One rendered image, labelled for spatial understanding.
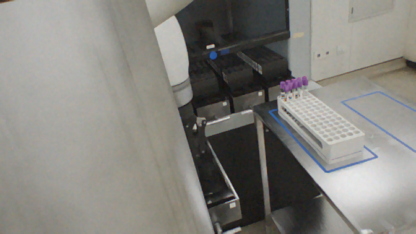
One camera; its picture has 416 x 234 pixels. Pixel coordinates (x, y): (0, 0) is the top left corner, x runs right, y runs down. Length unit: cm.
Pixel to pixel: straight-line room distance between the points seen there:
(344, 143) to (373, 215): 19
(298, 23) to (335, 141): 65
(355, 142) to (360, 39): 228
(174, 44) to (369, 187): 54
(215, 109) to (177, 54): 60
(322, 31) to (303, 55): 143
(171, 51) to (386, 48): 283
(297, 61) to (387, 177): 72
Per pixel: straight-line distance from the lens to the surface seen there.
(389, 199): 79
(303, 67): 142
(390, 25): 326
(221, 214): 80
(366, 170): 85
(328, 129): 87
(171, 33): 64
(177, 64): 65
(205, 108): 120
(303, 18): 136
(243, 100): 124
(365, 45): 314
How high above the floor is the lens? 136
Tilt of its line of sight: 30 degrees down
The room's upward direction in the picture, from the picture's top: 11 degrees counter-clockwise
